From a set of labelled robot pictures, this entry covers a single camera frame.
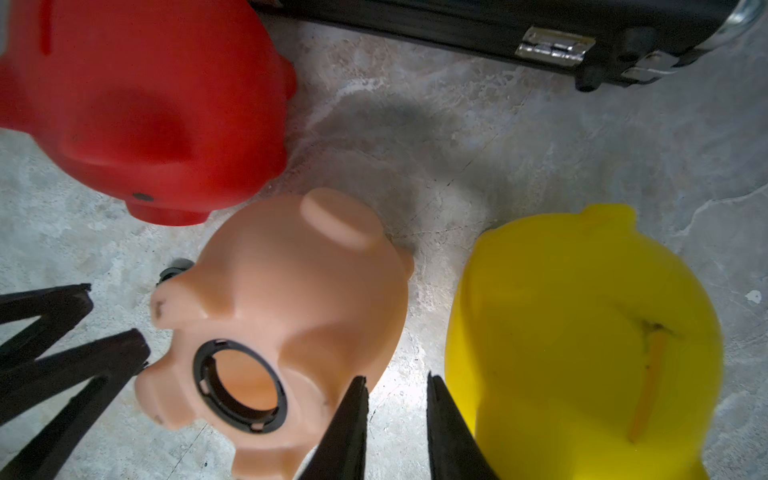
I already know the black case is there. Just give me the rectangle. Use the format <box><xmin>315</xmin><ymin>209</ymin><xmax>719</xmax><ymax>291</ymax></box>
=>
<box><xmin>250</xmin><ymin>0</ymin><xmax>767</xmax><ymax>93</ymax></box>

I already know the pink piggy bank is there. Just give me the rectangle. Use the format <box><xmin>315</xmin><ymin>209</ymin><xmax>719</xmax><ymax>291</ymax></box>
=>
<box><xmin>135</xmin><ymin>188</ymin><xmax>414</xmax><ymax>479</ymax></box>

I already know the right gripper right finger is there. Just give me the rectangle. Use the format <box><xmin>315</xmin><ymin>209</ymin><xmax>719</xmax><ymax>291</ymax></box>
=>
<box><xmin>426</xmin><ymin>374</ymin><xmax>498</xmax><ymax>480</ymax></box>

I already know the black plug left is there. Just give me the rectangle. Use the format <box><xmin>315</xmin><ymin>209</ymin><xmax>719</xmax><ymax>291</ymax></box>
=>
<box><xmin>158</xmin><ymin>258</ymin><xmax>195</xmax><ymax>284</ymax></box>

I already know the yellow piggy bank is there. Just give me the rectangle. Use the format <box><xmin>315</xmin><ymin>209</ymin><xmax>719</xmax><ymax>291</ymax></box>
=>
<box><xmin>445</xmin><ymin>204</ymin><xmax>724</xmax><ymax>479</ymax></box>

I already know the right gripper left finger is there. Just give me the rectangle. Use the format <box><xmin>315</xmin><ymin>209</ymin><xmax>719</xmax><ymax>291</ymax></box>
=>
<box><xmin>299</xmin><ymin>376</ymin><xmax>369</xmax><ymax>480</ymax></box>

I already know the red piggy bank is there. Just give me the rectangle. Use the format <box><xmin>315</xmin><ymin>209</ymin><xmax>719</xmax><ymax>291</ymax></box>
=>
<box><xmin>1</xmin><ymin>1</ymin><xmax>297</xmax><ymax>226</ymax></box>

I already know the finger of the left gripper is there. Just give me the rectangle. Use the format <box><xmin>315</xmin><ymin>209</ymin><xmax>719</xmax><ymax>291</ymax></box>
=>
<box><xmin>1</xmin><ymin>283</ymin><xmax>94</xmax><ymax>366</ymax></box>
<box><xmin>0</xmin><ymin>328</ymin><xmax>151</xmax><ymax>480</ymax></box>

